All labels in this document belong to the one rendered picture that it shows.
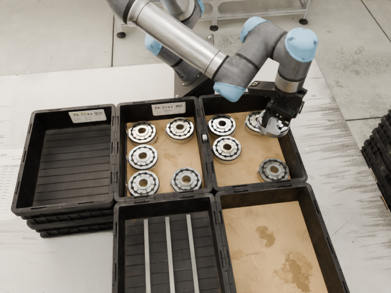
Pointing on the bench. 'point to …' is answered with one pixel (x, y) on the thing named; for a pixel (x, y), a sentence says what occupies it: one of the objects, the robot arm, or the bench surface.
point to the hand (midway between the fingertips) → (267, 126)
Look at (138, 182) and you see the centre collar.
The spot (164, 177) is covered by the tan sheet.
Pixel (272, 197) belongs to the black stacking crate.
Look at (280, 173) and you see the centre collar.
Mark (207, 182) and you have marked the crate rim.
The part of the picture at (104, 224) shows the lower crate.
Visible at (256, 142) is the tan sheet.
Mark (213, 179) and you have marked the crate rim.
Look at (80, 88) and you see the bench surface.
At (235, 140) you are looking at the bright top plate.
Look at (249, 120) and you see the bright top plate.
